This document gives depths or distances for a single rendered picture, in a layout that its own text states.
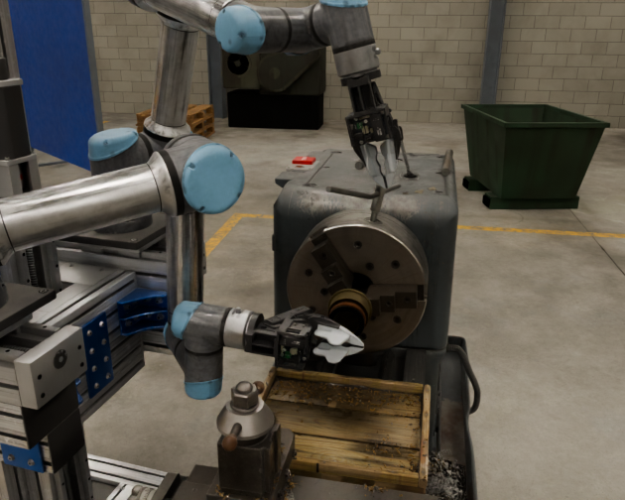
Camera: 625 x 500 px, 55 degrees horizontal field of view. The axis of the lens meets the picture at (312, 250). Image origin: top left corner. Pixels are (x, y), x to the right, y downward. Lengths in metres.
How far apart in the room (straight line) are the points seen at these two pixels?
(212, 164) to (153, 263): 0.53
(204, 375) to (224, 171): 0.41
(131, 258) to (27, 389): 0.51
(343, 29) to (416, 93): 10.16
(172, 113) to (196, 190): 0.53
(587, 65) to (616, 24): 0.74
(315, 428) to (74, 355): 0.48
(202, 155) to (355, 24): 0.33
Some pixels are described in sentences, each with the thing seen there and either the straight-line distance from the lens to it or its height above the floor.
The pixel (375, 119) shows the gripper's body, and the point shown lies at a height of 1.49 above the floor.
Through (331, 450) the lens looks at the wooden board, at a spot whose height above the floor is 0.89.
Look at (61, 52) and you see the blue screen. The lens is 6.63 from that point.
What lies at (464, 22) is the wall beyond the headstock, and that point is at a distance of 11.19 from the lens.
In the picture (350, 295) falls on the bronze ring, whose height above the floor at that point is 1.12.
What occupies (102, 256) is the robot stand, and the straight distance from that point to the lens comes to 1.58.
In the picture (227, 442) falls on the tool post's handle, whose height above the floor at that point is 1.14.
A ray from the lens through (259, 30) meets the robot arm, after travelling 1.05.
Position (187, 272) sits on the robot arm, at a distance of 1.24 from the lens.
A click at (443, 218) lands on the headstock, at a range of 1.44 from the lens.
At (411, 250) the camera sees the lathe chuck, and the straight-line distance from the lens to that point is 1.31.
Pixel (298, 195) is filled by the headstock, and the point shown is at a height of 1.24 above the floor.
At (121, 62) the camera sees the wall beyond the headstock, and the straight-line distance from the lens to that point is 12.41.
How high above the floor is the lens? 1.64
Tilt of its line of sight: 20 degrees down
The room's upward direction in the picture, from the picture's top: straight up
